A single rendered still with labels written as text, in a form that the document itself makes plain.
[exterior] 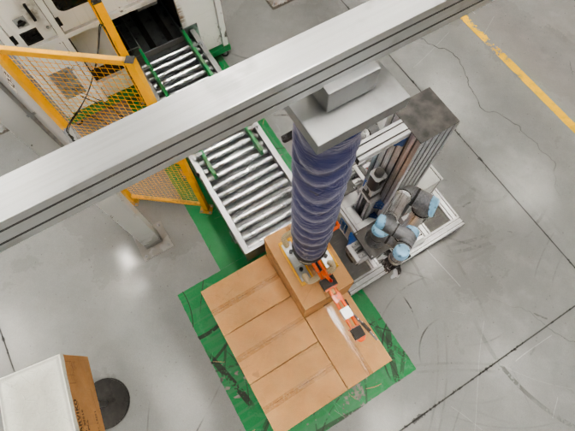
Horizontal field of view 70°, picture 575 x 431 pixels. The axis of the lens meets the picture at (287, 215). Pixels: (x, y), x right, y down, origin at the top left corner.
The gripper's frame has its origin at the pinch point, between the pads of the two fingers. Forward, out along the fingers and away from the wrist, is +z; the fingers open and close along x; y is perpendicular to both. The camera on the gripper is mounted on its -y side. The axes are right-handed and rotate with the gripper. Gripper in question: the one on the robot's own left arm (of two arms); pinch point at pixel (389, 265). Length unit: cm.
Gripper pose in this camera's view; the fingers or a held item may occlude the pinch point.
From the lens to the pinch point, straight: 242.1
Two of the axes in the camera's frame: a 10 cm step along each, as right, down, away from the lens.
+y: -8.6, 4.9, -1.7
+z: 0.1, 3.5, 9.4
